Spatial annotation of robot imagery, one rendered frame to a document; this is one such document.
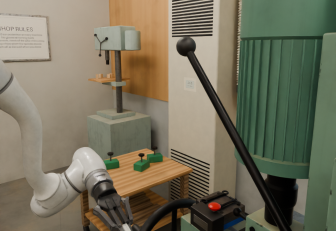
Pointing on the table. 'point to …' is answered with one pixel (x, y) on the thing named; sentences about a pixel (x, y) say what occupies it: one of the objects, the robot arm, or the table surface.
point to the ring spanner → (214, 196)
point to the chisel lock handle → (239, 213)
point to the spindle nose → (282, 197)
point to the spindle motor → (281, 70)
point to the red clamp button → (214, 206)
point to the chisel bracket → (258, 221)
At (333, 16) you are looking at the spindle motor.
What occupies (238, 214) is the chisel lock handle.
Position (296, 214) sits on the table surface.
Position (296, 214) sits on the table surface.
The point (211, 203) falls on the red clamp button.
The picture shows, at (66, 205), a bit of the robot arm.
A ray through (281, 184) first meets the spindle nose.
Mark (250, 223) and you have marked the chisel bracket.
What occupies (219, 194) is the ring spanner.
